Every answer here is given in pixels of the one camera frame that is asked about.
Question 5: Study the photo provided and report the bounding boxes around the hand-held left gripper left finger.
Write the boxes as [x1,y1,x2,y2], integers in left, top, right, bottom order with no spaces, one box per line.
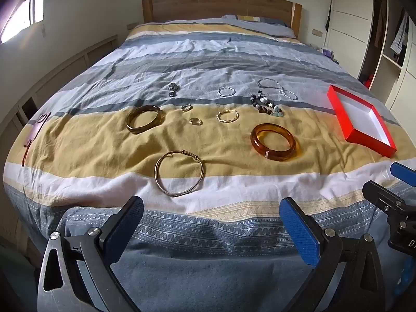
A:
[37,196,145,312]

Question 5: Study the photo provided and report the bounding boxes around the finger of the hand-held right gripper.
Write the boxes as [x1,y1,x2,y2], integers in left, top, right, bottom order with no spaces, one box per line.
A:
[390,161,416,188]
[362,181,416,222]

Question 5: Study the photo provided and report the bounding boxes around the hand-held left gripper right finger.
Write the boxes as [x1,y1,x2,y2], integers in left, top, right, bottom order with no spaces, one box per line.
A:
[279,197,387,312]

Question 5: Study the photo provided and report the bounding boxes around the red cardboard box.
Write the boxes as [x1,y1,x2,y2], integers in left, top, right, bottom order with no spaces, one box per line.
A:
[327,84,398,158]

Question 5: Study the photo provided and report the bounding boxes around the thin metal hoop bangle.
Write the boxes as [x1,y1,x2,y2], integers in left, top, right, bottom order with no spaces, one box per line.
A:
[154,150,205,197]

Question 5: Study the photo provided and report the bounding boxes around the amber translucent bangle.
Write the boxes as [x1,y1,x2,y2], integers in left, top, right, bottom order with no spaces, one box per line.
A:
[250,123,297,162]

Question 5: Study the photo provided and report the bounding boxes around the dark brown bangle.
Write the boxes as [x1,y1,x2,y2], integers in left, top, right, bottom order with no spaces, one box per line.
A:
[125,104,163,134]

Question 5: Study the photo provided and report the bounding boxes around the brown beaded bracelet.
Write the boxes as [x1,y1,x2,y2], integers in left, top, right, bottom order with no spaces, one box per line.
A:
[250,94,285,118]

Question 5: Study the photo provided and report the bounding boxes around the hanging clothes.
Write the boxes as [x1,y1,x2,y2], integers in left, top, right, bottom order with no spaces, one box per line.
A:
[390,10,408,62]

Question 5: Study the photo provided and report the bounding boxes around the white wardrobe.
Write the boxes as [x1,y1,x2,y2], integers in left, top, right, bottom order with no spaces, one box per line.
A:
[323,0,416,114]

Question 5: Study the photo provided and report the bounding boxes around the striped blue yellow duvet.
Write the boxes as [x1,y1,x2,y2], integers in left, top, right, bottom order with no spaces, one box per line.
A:
[2,18,416,312]

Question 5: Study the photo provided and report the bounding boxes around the striped pillow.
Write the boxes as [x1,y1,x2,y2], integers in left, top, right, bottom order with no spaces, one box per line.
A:
[222,14,297,38]

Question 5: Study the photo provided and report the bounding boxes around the wooden headboard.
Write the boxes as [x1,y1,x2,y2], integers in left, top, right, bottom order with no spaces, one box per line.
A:
[142,0,302,40]

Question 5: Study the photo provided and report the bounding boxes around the window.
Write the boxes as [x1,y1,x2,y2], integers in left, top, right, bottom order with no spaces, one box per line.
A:
[0,0,62,44]

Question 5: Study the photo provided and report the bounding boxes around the gold twisted bracelet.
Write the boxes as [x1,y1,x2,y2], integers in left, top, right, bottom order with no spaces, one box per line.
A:
[216,109,240,125]

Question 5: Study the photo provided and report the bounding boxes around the silver chain necklace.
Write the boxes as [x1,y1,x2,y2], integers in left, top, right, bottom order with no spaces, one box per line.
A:
[257,78,298,101]

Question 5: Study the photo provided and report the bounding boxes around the red cord pendant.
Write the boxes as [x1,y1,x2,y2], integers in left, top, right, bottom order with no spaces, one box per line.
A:
[21,112,52,167]

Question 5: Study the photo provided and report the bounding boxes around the low white wall cabinet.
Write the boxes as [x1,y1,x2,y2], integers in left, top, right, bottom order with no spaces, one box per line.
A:
[0,34,118,131]

